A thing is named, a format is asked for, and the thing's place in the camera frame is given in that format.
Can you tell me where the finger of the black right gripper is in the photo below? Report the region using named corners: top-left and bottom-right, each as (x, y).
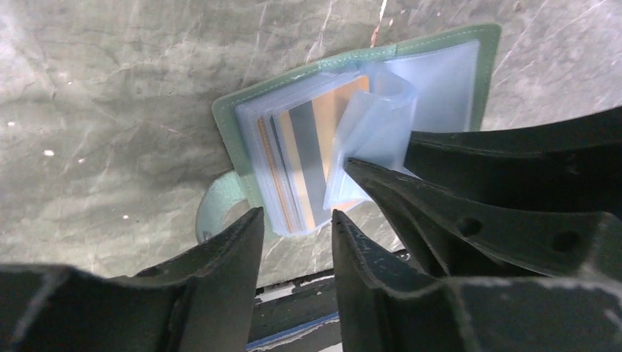
top-left (345, 159), bottom-right (621, 281)
top-left (404, 107), bottom-right (621, 216)

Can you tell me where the gold card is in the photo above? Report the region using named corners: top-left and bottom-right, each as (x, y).
top-left (271, 73), bottom-right (370, 234)

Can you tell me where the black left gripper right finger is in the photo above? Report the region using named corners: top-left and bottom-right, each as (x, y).
top-left (332, 210), bottom-right (621, 351)

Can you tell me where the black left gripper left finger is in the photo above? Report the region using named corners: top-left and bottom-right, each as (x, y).
top-left (1, 208), bottom-right (264, 351)

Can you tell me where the green card holder wallet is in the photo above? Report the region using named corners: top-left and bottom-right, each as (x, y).
top-left (196, 23), bottom-right (502, 241)

